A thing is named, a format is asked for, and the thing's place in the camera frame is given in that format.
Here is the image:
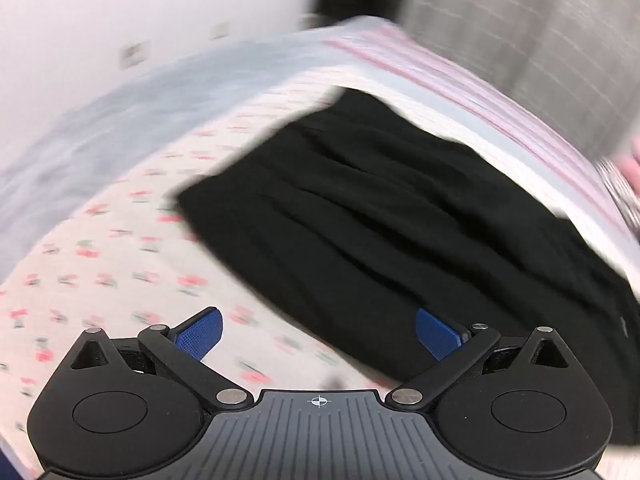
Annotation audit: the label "pink striped blanket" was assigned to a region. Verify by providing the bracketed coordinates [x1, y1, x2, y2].
[320, 20, 632, 223]

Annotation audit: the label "grey patterned curtain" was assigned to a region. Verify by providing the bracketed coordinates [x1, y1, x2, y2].
[399, 0, 640, 163]

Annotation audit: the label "brown striped folded cloth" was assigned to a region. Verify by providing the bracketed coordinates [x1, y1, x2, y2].
[596, 156, 637, 222]

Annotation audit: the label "cherry print bed sheet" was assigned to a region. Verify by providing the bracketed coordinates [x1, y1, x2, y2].
[0, 67, 640, 480]

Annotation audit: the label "black pants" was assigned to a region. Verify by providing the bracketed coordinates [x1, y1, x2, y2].
[172, 87, 640, 448]

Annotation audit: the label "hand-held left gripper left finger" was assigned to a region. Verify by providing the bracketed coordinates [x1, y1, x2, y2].
[69, 307, 254, 414]

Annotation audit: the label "pink padded jacket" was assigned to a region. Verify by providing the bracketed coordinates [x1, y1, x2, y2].
[619, 137, 640, 188]

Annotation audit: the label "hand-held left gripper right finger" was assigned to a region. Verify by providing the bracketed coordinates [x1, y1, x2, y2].
[387, 307, 572, 414]

